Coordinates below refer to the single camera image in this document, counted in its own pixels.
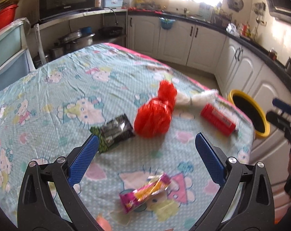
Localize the black frying pan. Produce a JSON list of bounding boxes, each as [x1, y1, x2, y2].
[[99, 26, 123, 38]]

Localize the silver green snack wrapper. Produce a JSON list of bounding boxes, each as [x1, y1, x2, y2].
[[90, 114, 135, 153]]

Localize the pink yellow candy wrapper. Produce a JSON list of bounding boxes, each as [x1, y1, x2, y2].
[[119, 173, 171, 214]]

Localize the blue hanging basket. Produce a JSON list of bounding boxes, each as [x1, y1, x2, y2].
[[159, 17, 176, 30]]

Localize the light blue drawer unit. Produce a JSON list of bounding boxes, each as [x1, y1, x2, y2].
[[0, 18, 35, 91]]

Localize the red plastic bag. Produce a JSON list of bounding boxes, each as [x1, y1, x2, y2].
[[134, 80, 177, 138]]

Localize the crumpled white tissue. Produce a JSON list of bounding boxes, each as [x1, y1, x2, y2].
[[175, 89, 219, 107]]

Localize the black kitchen countertop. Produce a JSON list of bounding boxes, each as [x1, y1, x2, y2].
[[128, 8, 291, 93]]

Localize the steel cooking pot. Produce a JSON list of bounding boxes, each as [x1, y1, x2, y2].
[[58, 30, 95, 53]]

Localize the red cylindrical snack pack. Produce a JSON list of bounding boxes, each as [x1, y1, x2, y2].
[[200, 103, 236, 136]]

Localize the yellow rimmed trash bin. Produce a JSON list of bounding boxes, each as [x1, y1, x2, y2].
[[227, 89, 270, 139]]

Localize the wall exhaust fan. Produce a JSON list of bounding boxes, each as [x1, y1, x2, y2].
[[227, 0, 244, 12]]

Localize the white kitchen cabinets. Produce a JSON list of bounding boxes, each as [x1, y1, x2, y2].
[[127, 14, 291, 222]]

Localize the blue plastic storage box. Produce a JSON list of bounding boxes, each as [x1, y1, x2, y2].
[[102, 0, 124, 8]]

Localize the Hello Kitty bed sheet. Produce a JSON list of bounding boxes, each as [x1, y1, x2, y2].
[[0, 44, 255, 230]]

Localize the red plastic basin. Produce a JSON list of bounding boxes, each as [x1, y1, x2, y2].
[[0, 4, 18, 30]]

